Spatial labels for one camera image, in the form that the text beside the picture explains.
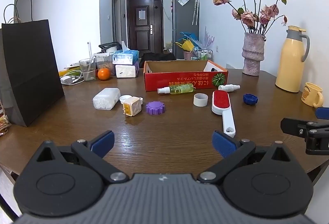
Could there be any white yellow plug adapter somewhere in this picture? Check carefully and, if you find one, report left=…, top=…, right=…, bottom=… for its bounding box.
left=123, top=97, right=143, bottom=117

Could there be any yellow watering can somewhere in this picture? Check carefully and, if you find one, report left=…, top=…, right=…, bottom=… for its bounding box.
left=175, top=39, right=194, bottom=52

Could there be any white folded umbrella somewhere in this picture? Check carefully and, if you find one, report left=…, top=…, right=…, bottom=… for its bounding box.
left=191, top=0, right=199, bottom=26

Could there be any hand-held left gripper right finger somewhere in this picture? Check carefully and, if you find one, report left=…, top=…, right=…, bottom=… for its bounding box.
left=197, top=130, right=292, bottom=185

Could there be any blue tissue pack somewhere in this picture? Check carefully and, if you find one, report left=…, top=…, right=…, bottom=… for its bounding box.
left=112, top=41, right=139, bottom=65

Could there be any blue folding rack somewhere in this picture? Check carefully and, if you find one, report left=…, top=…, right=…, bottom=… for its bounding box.
left=179, top=32, right=198, bottom=46

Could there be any black paper bag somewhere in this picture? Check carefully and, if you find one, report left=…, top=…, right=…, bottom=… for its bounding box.
left=0, top=0, right=65, bottom=127

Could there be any snack packet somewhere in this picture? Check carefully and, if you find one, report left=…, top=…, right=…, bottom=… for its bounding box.
left=0, top=101, right=12, bottom=137

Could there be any orange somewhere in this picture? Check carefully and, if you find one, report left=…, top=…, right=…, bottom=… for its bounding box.
left=97, top=68, right=111, bottom=81

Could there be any white tissue pack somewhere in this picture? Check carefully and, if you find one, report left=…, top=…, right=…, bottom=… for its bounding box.
left=115, top=61, right=140, bottom=78

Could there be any yellow thermos jug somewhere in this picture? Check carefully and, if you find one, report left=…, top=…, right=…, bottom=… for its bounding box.
left=275, top=26, right=310, bottom=93

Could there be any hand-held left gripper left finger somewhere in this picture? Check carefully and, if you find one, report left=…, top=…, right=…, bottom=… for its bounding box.
left=36, top=130, right=130, bottom=185

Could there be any purple bottle cap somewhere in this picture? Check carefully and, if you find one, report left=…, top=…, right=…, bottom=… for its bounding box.
left=146, top=101, right=167, bottom=115

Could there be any clear glass cup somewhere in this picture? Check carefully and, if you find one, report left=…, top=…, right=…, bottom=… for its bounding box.
left=79, top=58, right=97, bottom=81

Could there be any purple feather decoration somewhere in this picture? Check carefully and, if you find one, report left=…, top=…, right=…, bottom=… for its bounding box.
left=202, top=27, right=215, bottom=48

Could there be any clear food container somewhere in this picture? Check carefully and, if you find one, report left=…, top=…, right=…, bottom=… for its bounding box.
left=95, top=52, right=116, bottom=76

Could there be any red cardboard box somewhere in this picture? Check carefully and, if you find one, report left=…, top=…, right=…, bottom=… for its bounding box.
left=143, top=60, right=229, bottom=92

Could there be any white plastic ring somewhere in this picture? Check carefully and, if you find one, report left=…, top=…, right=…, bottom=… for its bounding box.
left=193, top=93, right=208, bottom=107

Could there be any white charger cable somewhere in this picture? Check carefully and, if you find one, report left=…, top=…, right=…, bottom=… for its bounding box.
left=62, top=70, right=84, bottom=84

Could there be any grey interior door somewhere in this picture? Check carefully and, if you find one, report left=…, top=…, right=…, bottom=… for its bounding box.
left=111, top=0, right=122, bottom=43

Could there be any red white lint brush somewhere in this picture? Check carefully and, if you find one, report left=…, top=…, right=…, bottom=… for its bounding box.
left=211, top=90, right=236, bottom=138

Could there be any small white spray bottle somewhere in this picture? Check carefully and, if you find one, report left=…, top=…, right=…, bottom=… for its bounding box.
left=218, top=84, right=241, bottom=92

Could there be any blue bottle cap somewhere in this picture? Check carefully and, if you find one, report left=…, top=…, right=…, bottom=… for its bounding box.
left=243, top=94, right=258, bottom=106

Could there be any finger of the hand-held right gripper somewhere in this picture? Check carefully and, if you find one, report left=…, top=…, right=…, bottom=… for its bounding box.
left=280, top=118, right=329, bottom=155
left=316, top=107, right=329, bottom=120

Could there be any grey refrigerator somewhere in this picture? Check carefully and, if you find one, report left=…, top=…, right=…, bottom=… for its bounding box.
left=171, top=0, right=199, bottom=53

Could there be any dark brown entrance door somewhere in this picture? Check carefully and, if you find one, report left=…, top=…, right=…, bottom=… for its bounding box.
left=126, top=0, right=164, bottom=54

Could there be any black wire basket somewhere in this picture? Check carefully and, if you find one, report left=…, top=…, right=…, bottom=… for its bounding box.
left=98, top=42, right=122, bottom=53

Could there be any yellow mug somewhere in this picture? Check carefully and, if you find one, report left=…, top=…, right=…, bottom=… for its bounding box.
left=300, top=82, right=324, bottom=108

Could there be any clear cotton swab box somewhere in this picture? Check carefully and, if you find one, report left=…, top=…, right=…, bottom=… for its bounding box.
left=93, top=88, right=121, bottom=111

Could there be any metal rack with bottles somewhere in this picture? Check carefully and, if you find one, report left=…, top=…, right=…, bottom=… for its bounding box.
left=191, top=48, right=212, bottom=61

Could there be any green spray bottle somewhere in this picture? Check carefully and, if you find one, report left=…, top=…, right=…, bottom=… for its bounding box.
left=157, top=84, right=196, bottom=95

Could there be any yellow packet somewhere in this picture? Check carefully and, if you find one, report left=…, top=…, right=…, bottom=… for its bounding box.
left=59, top=66, right=81, bottom=77

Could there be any dried pink roses bouquet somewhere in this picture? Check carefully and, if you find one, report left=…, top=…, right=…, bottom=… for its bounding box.
left=212, top=0, right=294, bottom=35

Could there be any pink ceramic vase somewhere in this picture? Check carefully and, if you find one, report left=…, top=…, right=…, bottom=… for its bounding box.
left=242, top=32, right=266, bottom=76

